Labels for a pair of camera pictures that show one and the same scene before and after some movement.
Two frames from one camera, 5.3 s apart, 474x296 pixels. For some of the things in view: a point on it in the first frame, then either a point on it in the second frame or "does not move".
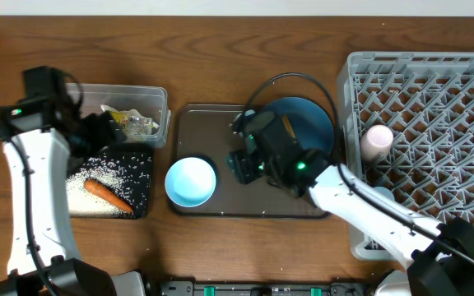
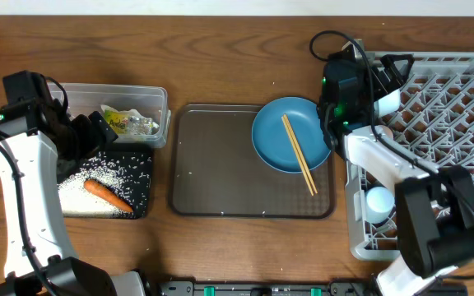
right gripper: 243,166 to 388,67
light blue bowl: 190,182 to 388,104
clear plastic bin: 140,112 does not move
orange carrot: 108,196 does not move
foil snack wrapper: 132,124 does not move
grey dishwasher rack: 443,111 does not move
